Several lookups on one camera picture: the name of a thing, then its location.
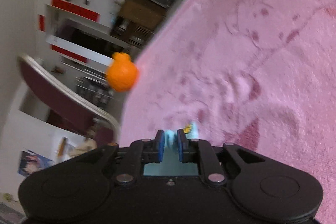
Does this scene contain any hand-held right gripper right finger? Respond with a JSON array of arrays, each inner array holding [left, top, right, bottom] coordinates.
[[176, 129, 266, 186]]

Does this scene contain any maroon chair with gold frame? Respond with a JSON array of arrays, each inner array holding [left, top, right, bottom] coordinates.
[[18, 55, 121, 147]]

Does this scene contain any pink printed blanket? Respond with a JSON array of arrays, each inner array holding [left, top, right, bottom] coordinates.
[[118, 0, 336, 224]]

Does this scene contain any long red paper banner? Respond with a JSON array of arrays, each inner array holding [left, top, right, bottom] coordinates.
[[51, 44, 90, 63], [51, 0, 101, 21]]

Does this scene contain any large knobbed orange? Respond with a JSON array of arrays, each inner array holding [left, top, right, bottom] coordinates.
[[105, 52, 139, 92]]

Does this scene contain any white printed garment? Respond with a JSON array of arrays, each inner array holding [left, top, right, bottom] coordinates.
[[18, 132, 84, 178]]

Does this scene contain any beige garment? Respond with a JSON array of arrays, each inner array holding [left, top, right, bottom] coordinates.
[[70, 137, 97, 159]]

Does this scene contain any shoe rack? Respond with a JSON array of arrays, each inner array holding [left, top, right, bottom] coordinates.
[[76, 77, 113, 106]]

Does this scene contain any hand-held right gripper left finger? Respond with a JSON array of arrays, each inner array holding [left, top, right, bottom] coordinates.
[[97, 129, 166, 186]]

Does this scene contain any brown wooden cabinet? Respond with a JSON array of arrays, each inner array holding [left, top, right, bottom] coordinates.
[[110, 0, 168, 47]]

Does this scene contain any light teal shirt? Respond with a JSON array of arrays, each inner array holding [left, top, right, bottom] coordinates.
[[143, 121, 200, 177]]

